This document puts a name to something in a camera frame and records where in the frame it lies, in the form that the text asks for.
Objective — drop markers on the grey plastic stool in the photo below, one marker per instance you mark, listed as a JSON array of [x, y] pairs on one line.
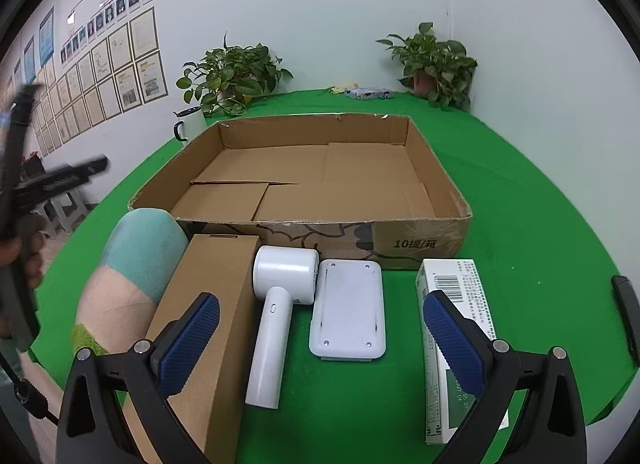
[[67, 211]]

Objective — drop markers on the yellow cloth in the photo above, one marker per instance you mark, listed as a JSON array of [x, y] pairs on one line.
[[340, 89]]

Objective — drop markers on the white handheld hair dryer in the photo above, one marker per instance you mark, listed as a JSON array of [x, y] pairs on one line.
[[270, 344]]

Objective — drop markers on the plain brown carton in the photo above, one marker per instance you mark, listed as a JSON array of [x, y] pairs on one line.
[[220, 284]]

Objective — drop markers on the green tablecloth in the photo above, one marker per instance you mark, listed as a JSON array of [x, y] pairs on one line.
[[525, 194]]

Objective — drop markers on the white rectangular plastic device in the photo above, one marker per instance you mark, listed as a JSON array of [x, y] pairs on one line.
[[350, 309]]

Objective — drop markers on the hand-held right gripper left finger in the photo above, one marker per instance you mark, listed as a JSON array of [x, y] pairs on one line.
[[190, 344]]

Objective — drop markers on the large cardboard box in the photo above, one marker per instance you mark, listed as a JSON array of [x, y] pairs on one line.
[[350, 244]]

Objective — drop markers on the green plant in red pot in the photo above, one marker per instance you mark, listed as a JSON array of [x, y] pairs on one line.
[[435, 63]]

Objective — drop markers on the white barcode medicine box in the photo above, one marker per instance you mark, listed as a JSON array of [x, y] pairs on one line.
[[470, 289]]

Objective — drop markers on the bushy potted green plant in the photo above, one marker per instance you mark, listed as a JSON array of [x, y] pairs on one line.
[[235, 73]]

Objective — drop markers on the pastel striped pillow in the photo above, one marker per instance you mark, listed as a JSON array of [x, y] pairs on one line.
[[125, 284]]

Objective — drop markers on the blue wall poster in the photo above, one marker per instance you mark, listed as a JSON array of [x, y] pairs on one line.
[[29, 59], [46, 36]]

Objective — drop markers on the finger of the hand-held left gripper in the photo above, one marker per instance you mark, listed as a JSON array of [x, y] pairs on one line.
[[60, 178]]

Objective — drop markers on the wall of framed certificates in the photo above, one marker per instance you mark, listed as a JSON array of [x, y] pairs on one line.
[[125, 68]]

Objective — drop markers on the person's left hand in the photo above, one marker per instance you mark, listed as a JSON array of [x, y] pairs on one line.
[[35, 254]]

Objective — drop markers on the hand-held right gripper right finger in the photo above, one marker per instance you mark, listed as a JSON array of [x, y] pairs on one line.
[[450, 339]]

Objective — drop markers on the black flat object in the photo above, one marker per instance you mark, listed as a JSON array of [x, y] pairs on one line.
[[627, 304]]

